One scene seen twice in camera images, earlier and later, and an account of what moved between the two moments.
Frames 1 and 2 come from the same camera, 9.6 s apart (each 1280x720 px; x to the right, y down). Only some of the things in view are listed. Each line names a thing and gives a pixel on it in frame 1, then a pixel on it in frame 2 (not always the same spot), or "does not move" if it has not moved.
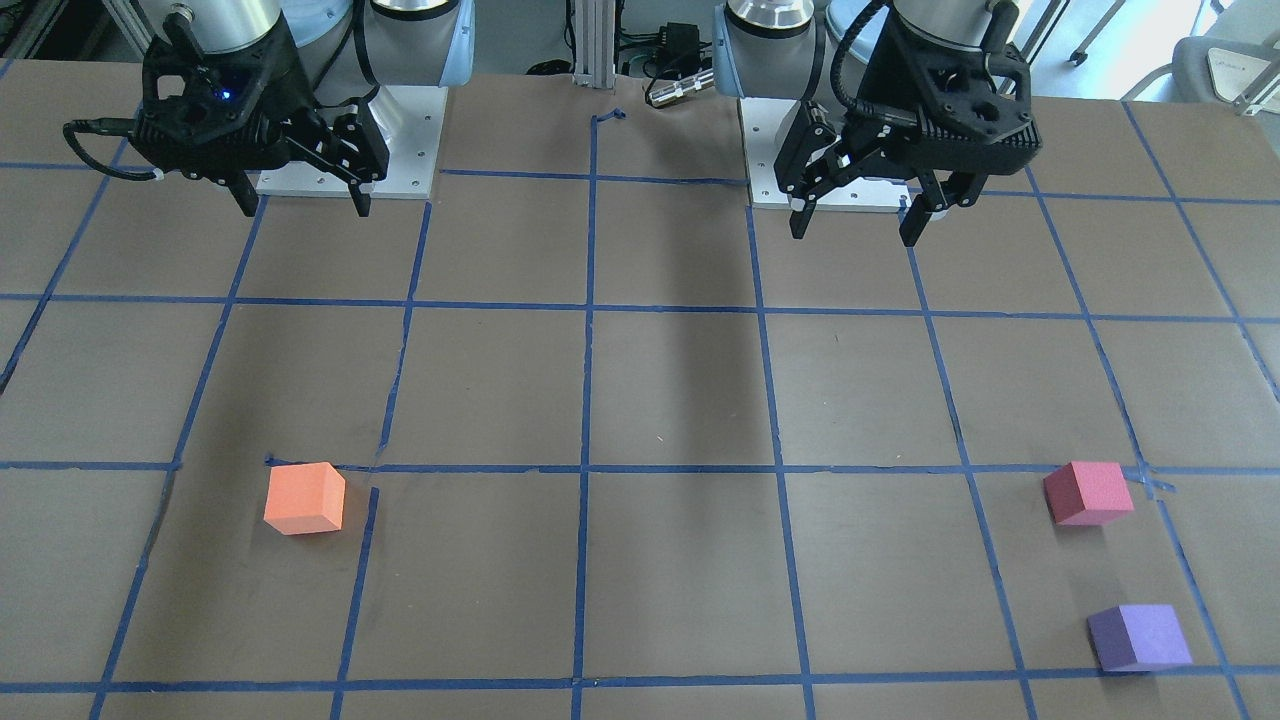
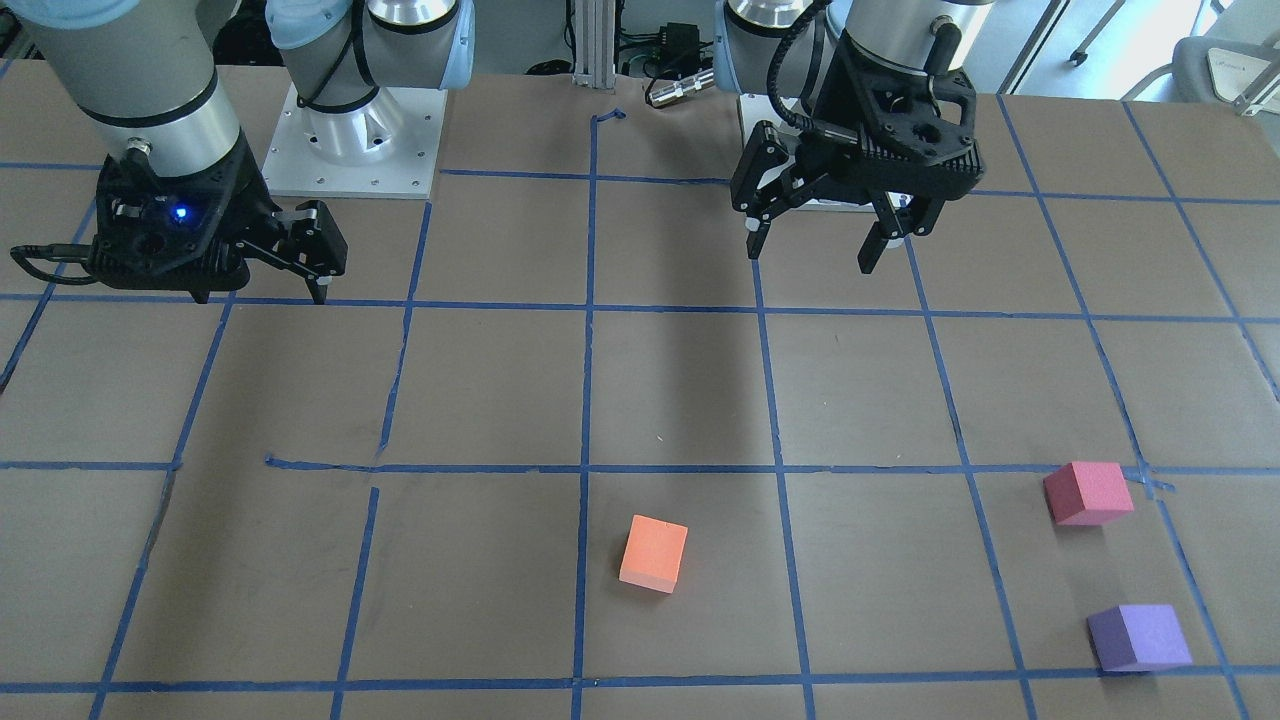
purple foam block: [1137, 637] does not move
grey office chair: [1233, 69] does not move
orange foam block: [304, 498] to [653, 554]
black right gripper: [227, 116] to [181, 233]
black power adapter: [679, 43] does not move
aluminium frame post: [595, 43] does not move
